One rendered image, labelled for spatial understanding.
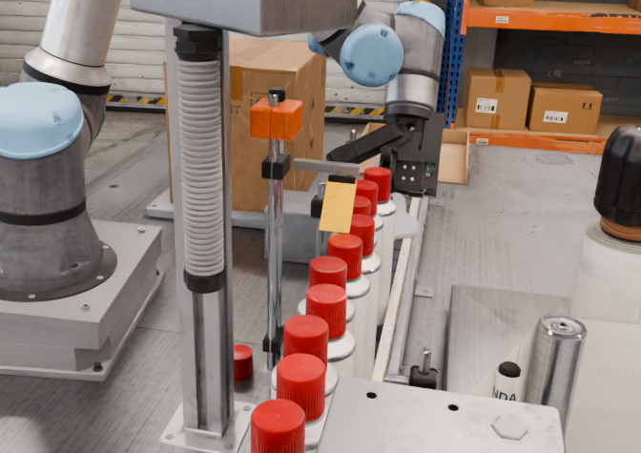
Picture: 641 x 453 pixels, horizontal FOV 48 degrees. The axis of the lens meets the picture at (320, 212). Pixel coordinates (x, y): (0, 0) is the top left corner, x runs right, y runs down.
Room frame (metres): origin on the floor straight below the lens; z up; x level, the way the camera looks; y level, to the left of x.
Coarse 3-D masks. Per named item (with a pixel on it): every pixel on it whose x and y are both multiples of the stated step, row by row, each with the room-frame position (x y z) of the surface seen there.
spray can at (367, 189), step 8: (360, 184) 0.75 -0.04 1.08; (368, 184) 0.76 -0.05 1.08; (376, 184) 0.76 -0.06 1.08; (360, 192) 0.74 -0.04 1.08; (368, 192) 0.74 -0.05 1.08; (376, 192) 0.75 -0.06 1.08; (376, 200) 0.75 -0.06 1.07; (376, 208) 0.75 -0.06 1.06; (376, 216) 0.75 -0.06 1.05; (376, 224) 0.74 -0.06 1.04; (376, 232) 0.74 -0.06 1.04; (376, 248) 0.74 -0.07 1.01
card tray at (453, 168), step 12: (444, 132) 1.78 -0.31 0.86; (456, 132) 1.77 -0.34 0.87; (468, 132) 1.76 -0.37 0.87; (444, 144) 1.76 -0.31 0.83; (456, 144) 1.77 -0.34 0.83; (468, 144) 1.65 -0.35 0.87; (444, 156) 1.66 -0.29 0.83; (456, 156) 1.66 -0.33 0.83; (444, 168) 1.57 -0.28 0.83; (456, 168) 1.57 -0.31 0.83; (444, 180) 1.48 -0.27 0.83; (456, 180) 1.49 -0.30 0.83
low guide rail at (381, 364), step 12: (408, 240) 0.98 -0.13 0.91; (408, 252) 0.95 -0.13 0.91; (396, 276) 0.86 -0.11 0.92; (396, 288) 0.83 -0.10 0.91; (396, 300) 0.79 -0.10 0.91; (396, 312) 0.77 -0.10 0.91; (384, 324) 0.74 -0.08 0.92; (384, 336) 0.71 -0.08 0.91; (384, 348) 0.68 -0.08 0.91; (384, 360) 0.66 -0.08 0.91; (384, 372) 0.65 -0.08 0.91
